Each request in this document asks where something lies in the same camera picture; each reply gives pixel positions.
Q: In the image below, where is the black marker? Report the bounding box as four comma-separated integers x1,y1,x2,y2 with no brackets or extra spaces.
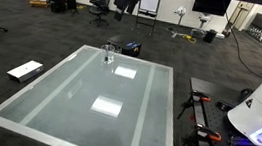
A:
104,45,112,63

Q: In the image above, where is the clear drinking glass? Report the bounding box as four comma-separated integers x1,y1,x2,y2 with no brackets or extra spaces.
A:
98,43,117,66

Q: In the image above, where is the blue and black bag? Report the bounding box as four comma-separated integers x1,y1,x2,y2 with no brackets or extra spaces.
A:
120,40,143,59

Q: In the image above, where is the black round stool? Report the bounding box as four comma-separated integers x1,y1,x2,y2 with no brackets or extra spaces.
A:
105,33,126,54

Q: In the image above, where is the black office chair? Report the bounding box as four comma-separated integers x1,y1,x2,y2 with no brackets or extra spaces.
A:
86,0,114,28

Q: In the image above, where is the whiteboard easel stand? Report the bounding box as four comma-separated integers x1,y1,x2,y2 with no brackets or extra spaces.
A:
133,0,163,38

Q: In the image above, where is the white tripod stand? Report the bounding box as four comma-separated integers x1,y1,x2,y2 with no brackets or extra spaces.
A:
166,4,193,42

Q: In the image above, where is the black waste bin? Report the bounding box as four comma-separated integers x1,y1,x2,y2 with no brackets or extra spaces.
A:
202,28,219,45

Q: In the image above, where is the black optical breadboard plate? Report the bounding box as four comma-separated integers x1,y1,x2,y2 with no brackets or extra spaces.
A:
182,76,262,146

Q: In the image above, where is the black flat screen monitor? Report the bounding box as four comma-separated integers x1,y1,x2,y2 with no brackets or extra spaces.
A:
191,0,232,18

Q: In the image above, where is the white flat box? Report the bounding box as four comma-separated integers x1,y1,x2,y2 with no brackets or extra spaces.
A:
5,56,46,87

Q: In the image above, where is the yellow flat box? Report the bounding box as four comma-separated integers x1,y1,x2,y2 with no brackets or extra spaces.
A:
27,0,50,9

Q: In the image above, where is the yellow coiled cable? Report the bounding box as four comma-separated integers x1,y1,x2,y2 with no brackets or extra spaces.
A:
181,33,198,45

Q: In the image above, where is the orange handled black clamp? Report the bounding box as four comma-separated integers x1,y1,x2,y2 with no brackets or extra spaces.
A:
176,87,213,124
192,122,224,144

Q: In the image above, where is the long black floor cable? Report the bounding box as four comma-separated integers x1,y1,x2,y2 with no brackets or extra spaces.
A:
216,0,262,80

